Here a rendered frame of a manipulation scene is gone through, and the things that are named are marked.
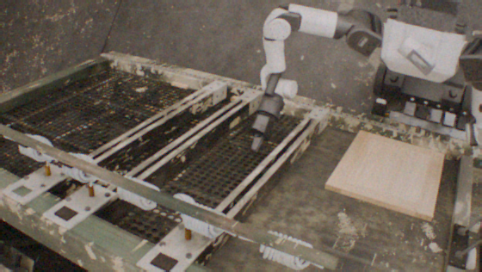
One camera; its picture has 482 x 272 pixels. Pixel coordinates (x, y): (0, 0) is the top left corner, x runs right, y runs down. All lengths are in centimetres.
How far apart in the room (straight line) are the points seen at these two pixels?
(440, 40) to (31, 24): 375
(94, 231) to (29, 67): 332
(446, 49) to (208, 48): 208
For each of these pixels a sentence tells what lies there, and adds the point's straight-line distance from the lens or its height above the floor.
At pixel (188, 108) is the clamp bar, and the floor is 119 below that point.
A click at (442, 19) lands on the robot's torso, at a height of 139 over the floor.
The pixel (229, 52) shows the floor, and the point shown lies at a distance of 322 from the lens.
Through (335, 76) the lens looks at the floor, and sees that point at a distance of 296.
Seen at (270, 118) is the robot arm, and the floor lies 127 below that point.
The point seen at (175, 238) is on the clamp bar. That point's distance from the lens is 112.
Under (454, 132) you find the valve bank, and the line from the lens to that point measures 211.
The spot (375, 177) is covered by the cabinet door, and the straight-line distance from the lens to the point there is 165.
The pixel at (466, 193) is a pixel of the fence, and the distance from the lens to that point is 167.
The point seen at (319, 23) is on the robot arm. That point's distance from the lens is 156.
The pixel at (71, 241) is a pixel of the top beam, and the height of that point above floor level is 196.
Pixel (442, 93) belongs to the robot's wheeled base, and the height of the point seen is 19.
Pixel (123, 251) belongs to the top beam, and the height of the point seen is 194.
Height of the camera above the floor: 283
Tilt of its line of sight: 67 degrees down
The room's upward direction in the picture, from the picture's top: 72 degrees counter-clockwise
